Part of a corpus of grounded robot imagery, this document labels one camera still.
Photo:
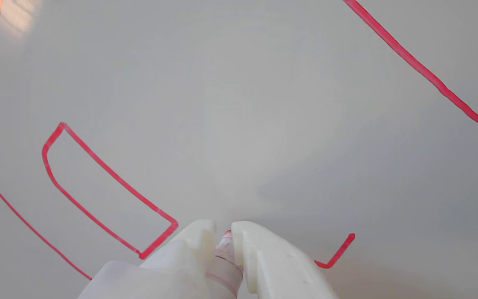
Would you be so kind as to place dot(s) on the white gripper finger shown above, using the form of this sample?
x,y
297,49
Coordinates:
x,y
276,265
172,270

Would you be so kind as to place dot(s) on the red whiteboard marker pen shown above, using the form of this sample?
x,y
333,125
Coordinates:
x,y
224,265

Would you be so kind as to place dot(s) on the large whiteboard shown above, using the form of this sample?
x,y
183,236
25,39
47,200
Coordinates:
x,y
264,104

